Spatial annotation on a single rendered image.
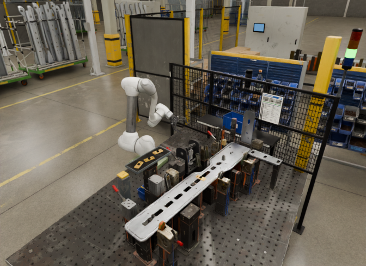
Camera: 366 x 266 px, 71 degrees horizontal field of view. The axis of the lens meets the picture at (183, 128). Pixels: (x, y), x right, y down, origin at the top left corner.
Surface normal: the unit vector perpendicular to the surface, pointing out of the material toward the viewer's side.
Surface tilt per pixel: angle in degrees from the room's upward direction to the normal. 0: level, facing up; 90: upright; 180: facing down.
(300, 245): 0
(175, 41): 90
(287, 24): 90
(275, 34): 90
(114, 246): 0
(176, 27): 90
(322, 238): 0
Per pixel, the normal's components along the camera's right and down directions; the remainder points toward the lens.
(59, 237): 0.00, -0.89
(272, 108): -0.64, 0.35
